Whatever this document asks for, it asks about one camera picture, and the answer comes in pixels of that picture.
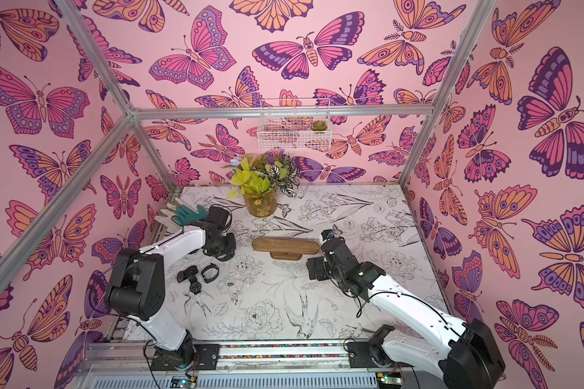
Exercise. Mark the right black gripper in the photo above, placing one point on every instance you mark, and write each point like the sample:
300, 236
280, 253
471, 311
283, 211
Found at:
319, 267

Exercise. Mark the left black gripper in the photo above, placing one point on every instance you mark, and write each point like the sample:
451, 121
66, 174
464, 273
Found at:
231, 249

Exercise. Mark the wooden watch stand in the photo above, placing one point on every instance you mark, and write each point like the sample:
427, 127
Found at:
290, 249

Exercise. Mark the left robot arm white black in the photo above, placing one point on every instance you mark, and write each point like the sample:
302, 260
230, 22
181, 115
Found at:
136, 289

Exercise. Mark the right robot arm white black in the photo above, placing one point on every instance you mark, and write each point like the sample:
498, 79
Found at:
464, 354

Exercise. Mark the teal white garden glove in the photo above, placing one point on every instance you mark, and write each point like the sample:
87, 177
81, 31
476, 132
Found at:
176, 215

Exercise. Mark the glass vase with plants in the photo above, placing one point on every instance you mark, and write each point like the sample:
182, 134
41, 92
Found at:
259, 179

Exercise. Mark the small succulent in basket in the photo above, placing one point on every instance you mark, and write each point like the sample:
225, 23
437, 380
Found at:
319, 126

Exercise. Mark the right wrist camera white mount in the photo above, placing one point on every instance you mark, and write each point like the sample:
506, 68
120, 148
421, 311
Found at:
327, 235

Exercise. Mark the aluminium frame back bar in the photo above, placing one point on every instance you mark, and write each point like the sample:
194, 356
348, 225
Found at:
304, 111

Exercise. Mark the white wire basket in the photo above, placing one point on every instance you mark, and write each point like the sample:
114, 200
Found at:
293, 134

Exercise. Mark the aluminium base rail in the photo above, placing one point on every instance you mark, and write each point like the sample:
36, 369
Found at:
284, 354

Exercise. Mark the aluminium frame left post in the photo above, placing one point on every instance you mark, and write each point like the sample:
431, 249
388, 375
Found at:
23, 247

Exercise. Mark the aluminium frame post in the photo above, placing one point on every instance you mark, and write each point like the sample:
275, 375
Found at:
23, 247
469, 38

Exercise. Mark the aluminium frame right post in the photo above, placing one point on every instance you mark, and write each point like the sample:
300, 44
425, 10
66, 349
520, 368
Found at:
469, 38

